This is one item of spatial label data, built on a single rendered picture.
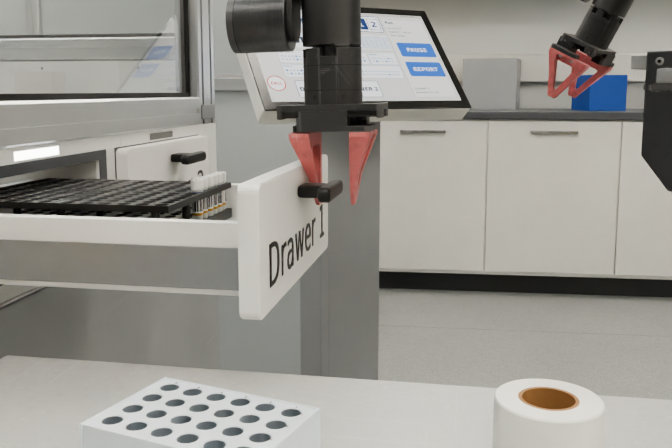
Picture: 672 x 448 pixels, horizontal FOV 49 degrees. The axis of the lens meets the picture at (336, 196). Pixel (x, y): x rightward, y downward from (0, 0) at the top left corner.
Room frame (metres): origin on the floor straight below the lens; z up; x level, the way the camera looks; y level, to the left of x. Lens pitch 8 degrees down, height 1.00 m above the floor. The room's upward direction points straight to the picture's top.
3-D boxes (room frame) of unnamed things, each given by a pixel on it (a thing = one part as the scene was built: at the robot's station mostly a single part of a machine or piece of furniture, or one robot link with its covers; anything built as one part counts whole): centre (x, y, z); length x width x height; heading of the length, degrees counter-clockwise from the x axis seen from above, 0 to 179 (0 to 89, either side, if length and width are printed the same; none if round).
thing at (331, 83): (0.74, 0.00, 1.01); 0.10 x 0.07 x 0.07; 81
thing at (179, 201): (0.73, 0.14, 0.90); 0.18 x 0.02 x 0.01; 170
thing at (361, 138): (0.74, 0.00, 0.93); 0.07 x 0.07 x 0.09; 81
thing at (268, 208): (0.71, 0.04, 0.87); 0.29 x 0.02 x 0.11; 170
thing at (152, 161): (1.07, 0.24, 0.87); 0.29 x 0.02 x 0.11; 170
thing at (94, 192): (0.75, 0.24, 0.87); 0.22 x 0.18 x 0.06; 80
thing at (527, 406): (0.47, -0.14, 0.78); 0.07 x 0.07 x 0.04
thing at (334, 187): (0.71, 0.02, 0.91); 0.07 x 0.04 x 0.01; 170
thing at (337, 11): (0.74, 0.01, 1.07); 0.07 x 0.06 x 0.07; 80
